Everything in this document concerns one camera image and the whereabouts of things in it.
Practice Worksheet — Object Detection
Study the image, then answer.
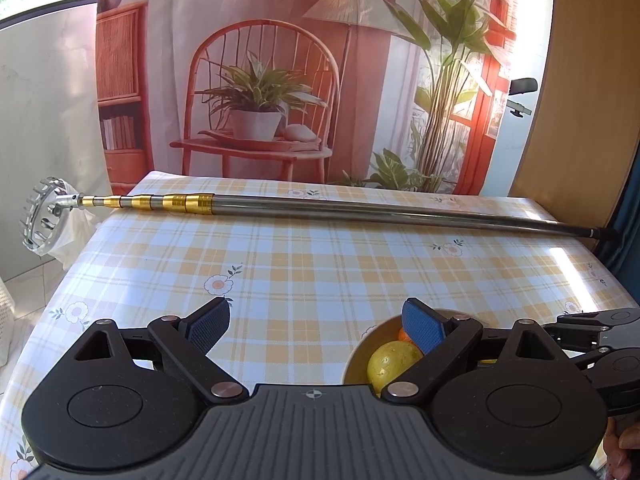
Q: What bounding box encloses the yellow green round fruit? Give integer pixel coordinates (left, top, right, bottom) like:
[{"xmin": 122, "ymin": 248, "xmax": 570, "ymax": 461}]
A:
[{"xmin": 367, "ymin": 340, "xmax": 423, "ymax": 394}]

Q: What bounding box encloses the person's right hand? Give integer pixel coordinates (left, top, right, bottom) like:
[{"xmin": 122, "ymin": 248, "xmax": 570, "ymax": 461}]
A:
[{"xmin": 603, "ymin": 417, "xmax": 640, "ymax": 480}]

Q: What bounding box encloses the orange mandarin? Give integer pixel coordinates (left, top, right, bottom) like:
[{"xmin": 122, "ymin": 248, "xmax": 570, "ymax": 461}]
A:
[{"xmin": 397, "ymin": 328, "xmax": 414, "ymax": 344}]

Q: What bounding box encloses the teal curtain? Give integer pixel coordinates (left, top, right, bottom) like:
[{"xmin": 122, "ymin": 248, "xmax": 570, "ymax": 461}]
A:
[{"xmin": 597, "ymin": 152, "xmax": 640, "ymax": 302}]

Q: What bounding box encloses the yellow plaid floral tablecloth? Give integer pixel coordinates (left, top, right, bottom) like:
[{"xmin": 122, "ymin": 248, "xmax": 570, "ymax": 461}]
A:
[{"xmin": 1, "ymin": 171, "xmax": 639, "ymax": 479}]

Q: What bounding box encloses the telescopic metal fruit picker pole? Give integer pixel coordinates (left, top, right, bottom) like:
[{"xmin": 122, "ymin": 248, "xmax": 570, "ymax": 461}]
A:
[{"xmin": 20, "ymin": 177, "xmax": 620, "ymax": 255}]

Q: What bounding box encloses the wooden headboard panel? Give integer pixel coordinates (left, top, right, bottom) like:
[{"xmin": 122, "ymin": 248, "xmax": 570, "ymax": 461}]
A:
[{"xmin": 510, "ymin": 0, "xmax": 639, "ymax": 226}]

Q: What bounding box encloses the black office chair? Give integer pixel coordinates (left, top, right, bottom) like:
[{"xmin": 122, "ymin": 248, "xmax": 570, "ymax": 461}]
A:
[{"xmin": 506, "ymin": 77, "xmax": 538, "ymax": 118}]

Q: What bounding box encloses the printed room backdrop cloth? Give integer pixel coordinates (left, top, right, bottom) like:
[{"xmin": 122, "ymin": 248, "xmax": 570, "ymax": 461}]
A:
[{"xmin": 96, "ymin": 0, "xmax": 518, "ymax": 195}]

